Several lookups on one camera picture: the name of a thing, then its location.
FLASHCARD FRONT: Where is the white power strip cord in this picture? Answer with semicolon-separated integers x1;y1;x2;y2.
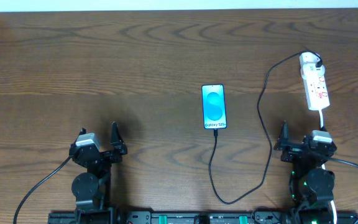
318;108;338;224

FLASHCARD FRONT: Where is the black USB charging cable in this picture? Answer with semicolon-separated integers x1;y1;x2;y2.
208;49;324;205

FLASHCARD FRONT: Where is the white USB wall charger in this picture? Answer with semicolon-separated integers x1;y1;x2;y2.
299;52;325;80

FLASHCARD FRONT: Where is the blue Galaxy smartphone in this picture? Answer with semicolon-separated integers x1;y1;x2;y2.
201;84;227;129

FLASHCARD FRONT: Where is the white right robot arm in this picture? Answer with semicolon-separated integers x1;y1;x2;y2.
274;123;337;223

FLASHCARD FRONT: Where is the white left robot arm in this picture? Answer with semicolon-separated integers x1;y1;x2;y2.
69;122;127;224

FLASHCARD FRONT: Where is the white power strip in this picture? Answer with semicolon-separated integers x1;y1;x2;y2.
303;76;330;111

